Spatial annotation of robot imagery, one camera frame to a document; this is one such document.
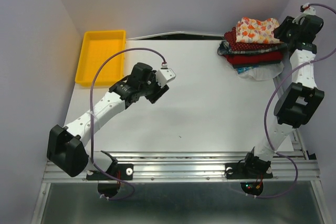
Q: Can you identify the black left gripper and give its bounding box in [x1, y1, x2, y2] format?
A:
[139, 70, 169, 104]

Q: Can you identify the orange floral white skirt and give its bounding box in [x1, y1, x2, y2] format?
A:
[235, 17, 281, 44]

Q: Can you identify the dark red polka dot skirt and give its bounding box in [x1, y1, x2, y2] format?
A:
[224, 30, 280, 51]

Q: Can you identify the navy white plaid skirt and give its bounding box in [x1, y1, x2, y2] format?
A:
[217, 40, 288, 55]

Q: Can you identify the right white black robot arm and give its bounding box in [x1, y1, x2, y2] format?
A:
[240, 14, 324, 177]

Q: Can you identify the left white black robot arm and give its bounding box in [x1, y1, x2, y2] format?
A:
[47, 62, 176, 177]

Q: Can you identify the white blue patterned skirt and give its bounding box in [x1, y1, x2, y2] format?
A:
[236, 62, 284, 81]

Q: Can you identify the folded red skirt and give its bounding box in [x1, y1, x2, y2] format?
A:
[224, 51, 283, 69]

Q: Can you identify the yellow plastic bin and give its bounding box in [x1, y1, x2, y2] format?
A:
[75, 30, 126, 87]

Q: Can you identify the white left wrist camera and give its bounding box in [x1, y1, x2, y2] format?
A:
[155, 68, 176, 88]

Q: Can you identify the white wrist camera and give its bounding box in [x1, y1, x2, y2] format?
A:
[292, 3, 316, 24]
[155, 68, 176, 88]

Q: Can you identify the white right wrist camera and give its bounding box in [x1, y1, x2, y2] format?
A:
[292, 3, 316, 24]

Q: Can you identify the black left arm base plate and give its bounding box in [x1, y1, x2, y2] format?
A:
[86, 163, 134, 181]

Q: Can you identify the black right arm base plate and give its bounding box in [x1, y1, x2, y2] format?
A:
[224, 162, 274, 179]

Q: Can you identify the aluminium table frame rail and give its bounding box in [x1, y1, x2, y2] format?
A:
[41, 77, 320, 183]

